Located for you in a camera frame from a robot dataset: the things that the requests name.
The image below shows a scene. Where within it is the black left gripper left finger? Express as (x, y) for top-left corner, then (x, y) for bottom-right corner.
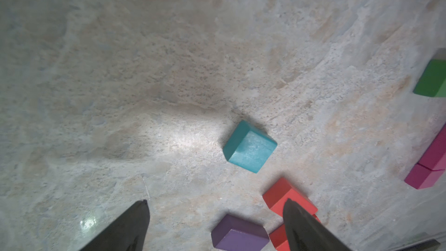
(81, 200), (150, 251)

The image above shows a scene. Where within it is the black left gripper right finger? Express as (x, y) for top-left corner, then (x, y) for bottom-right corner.
(283, 199), (351, 251)

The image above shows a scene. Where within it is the red block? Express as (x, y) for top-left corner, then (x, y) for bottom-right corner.
(262, 177), (318, 217)
(268, 214), (321, 251)

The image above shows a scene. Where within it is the teal cube block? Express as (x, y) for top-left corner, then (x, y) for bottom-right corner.
(223, 120), (278, 173)

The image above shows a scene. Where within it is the magenta long block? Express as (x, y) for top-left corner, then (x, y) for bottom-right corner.
(418, 125), (446, 170)

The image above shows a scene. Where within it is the green cube block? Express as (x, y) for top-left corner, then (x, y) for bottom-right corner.
(413, 59), (446, 98)

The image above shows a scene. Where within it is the magenta small block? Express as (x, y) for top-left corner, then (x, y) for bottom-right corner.
(404, 163), (445, 189)

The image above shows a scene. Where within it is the dark purple block left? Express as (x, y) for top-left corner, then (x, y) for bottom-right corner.
(211, 215), (269, 251)

